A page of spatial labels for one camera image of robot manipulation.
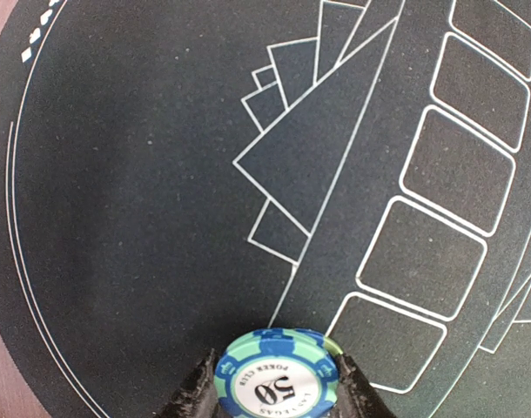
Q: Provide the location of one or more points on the green fifty chip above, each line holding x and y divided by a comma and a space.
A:
278, 372

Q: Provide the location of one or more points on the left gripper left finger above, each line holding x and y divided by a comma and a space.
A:
196, 396

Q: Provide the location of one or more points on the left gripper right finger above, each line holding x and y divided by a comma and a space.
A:
356, 398

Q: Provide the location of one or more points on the round black poker mat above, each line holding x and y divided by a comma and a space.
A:
174, 174

